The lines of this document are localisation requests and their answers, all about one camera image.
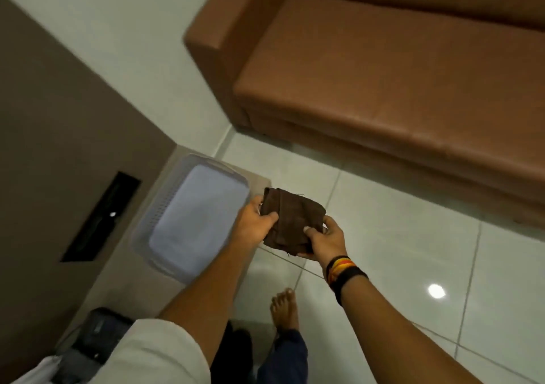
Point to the person's right hand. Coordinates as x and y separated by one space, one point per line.
330 245

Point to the person's left hand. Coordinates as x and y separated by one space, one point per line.
249 230

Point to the person's right thumb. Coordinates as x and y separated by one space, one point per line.
311 233

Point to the person's left thumb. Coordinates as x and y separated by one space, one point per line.
267 219

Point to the brown cloth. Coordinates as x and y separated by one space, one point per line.
293 217

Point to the person's left forearm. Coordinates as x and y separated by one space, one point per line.
208 298

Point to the person's right forearm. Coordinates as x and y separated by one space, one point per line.
404 332

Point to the striped orange yellow wristband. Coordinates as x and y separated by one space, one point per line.
339 265

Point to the black wristband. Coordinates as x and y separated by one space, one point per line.
349 279

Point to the white plastic laundry basket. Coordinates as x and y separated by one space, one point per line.
196 222

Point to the person's bare foot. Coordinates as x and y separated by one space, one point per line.
284 309

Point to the blue trouser leg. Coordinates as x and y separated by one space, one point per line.
285 360

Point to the beige low table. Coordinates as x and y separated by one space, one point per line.
132 285

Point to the white shirt sleeve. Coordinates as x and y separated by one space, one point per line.
157 354

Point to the brown leather sofa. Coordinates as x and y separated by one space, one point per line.
366 68

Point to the black and grey bag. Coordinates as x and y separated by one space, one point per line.
100 332

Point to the white cloth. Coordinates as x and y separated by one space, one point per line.
38 373

